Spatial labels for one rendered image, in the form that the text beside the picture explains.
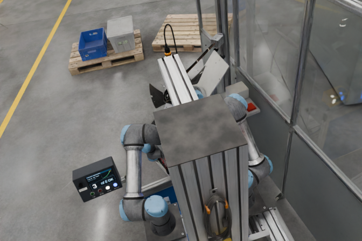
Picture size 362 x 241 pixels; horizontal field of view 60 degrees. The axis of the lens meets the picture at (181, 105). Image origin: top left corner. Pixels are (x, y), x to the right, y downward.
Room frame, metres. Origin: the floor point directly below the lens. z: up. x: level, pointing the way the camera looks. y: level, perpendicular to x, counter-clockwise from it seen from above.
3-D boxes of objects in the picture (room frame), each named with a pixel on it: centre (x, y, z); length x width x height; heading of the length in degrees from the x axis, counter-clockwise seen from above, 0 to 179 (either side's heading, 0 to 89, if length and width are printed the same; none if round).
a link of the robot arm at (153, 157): (1.42, 0.25, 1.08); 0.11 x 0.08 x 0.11; 78
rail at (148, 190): (1.38, 0.03, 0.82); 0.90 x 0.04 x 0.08; 103
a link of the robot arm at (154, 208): (0.91, 0.25, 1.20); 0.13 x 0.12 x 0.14; 78
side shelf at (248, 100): (1.99, -0.49, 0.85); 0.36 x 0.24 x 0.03; 13
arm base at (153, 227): (0.91, 0.24, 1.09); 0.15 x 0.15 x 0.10
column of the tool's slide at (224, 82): (2.29, -0.46, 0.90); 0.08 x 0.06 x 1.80; 48
